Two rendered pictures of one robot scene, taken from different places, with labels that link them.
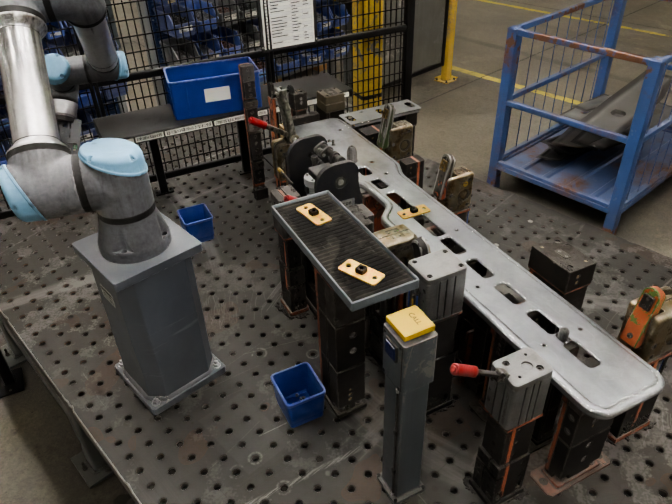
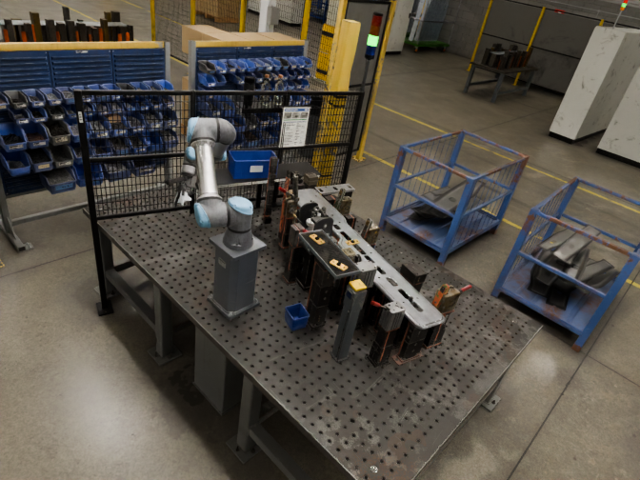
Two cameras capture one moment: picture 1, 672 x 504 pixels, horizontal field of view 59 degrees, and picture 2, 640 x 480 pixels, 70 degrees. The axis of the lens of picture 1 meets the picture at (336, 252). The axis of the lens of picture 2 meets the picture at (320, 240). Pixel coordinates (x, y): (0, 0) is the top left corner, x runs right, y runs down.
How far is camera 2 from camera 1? 1.07 m
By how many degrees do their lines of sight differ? 9
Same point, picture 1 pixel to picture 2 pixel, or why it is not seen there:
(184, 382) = (243, 307)
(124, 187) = (245, 218)
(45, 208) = (212, 223)
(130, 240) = (241, 240)
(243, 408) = (270, 321)
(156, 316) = (242, 274)
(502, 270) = (389, 271)
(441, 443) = (356, 342)
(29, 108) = (210, 181)
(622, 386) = (430, 319)
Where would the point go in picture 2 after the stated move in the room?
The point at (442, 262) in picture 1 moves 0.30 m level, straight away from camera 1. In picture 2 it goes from (368, 265) to (370, 234)
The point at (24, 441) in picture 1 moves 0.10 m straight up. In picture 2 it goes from (118, 339) to (117, 329)
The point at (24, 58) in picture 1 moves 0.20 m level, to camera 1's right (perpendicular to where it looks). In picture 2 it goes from (209, 159) to (251, 165)
